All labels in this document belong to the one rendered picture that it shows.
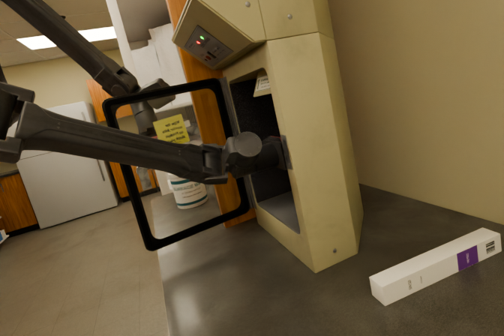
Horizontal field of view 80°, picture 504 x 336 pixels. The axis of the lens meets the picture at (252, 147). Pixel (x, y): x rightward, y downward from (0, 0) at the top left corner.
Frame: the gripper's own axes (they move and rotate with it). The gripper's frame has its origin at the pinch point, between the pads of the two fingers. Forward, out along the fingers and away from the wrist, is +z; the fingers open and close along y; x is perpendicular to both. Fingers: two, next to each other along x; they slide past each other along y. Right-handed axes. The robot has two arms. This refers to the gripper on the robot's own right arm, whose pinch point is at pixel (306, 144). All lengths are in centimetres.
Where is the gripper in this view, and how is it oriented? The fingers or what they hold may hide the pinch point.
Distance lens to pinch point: 74.8
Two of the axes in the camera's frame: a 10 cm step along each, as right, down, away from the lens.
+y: -3.4, -0.8, 9.4
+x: 2.2, 9.6, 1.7
